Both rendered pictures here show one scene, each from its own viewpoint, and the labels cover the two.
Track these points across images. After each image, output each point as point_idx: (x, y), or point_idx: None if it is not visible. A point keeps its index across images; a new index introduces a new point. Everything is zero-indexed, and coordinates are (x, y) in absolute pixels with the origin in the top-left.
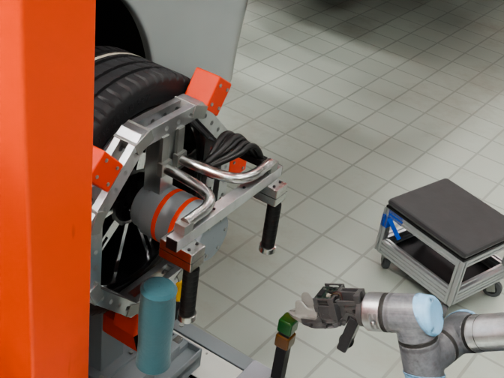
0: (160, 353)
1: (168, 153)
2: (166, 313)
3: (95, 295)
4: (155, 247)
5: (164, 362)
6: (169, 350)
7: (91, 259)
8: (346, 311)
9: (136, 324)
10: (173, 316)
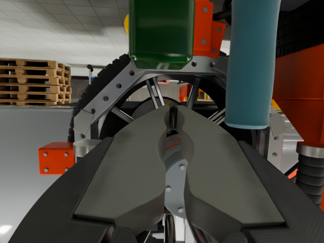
0: (274, 31)
1: (180, 222)
2: (265, 102)
3: (278, 125)
4: (145, 80)
5: (271, 7)
6: (261, 25)
7: (278, 167)
8: None
9: (222, 40)
10: (255, 90)
